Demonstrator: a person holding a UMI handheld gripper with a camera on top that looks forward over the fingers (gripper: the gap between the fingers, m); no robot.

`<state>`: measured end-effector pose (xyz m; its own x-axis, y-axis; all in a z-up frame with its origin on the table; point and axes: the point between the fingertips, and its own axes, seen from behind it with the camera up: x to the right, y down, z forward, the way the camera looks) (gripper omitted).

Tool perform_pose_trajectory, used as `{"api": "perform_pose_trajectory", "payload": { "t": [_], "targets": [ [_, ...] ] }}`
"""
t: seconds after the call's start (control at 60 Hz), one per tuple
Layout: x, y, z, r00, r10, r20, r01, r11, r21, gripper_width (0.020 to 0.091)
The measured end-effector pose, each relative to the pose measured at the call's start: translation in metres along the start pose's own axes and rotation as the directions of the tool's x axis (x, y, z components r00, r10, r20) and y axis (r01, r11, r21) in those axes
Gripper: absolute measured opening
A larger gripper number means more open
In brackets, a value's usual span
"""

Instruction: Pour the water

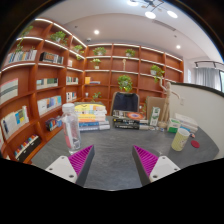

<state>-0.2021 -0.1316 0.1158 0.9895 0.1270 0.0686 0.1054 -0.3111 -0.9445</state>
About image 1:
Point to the green and white carton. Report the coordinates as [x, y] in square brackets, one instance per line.
[154, 116]

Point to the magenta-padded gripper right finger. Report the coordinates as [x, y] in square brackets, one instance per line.
[163, 166]

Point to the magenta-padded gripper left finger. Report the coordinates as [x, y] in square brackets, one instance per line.
[61, 166]

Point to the wooden artist mannequin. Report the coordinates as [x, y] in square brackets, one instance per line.
[166, 103]

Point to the pale yellow printed mug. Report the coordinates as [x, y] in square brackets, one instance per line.
[180, 140]

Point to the clear plastic drink bottle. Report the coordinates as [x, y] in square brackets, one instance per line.
[71, 130]

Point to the orange wooden shelf unit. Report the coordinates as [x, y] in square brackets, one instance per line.
[50, 73]

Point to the window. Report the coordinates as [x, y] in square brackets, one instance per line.
[222, 81]

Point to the dark book stack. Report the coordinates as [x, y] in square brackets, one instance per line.
[128, 121]

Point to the grey curtain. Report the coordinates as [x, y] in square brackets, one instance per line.
[206, 77]

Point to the branched ceiling lamp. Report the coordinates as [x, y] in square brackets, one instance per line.
[150, 14]

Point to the green and white box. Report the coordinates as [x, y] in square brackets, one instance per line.
[173, 126]

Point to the dark blue chair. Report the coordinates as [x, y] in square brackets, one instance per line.
[125, 102]

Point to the colourful book stack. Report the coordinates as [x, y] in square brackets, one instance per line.
[91, 116]

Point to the flat round red coaster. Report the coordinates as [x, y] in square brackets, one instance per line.
[195, 144]

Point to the tan chair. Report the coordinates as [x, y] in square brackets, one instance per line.
[155, 103]

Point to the white wall switch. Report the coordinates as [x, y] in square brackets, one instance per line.
[182, 100]

